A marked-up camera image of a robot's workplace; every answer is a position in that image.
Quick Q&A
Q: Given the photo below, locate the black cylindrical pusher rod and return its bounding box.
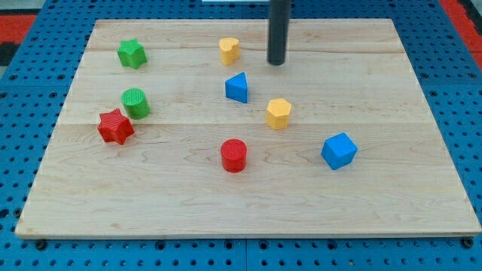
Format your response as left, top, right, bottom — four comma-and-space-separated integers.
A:
267, 0, 291, 65

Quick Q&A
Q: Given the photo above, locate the blue triangle block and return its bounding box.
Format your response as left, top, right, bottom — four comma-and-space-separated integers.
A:
224, 72, 249, 103

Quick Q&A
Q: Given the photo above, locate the yellow hexagon block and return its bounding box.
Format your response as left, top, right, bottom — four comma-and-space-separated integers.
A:
266, 98, 291, 129

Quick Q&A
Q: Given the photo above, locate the yellow heart block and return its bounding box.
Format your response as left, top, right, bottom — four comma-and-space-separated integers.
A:
218, 37, 240, 65

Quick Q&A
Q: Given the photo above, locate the red cylinder block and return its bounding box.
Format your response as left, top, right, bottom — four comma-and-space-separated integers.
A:
221, 139, 247, 173

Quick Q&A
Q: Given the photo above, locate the blue cube block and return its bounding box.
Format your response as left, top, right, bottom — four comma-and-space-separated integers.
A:
321, 132, 358, 170

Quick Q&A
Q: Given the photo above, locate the light wooden board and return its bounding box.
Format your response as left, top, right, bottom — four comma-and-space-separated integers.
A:
15, 19, 481, 239

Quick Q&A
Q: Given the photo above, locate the green star block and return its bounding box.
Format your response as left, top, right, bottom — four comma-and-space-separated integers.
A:
117, 38, 148, 69

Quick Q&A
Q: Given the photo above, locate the green cylinder block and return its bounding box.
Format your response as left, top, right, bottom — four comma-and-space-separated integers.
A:
120, 88, 150, 120

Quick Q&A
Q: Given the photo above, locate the red star block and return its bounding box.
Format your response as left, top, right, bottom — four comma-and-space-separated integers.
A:
97, 108, 135, 145

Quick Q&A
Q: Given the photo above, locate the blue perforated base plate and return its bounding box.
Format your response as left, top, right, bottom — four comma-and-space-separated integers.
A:
1, 0, 481, 270

